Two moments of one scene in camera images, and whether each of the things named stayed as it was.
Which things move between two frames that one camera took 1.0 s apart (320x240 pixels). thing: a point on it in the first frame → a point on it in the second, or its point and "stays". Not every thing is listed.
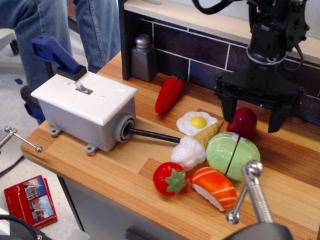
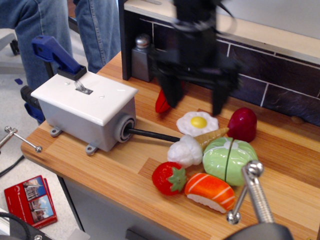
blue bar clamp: (57, 62) stays
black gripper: (265, 82) → (196, 57)
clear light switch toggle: (80, 87) stays
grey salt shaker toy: (144, 60) stays
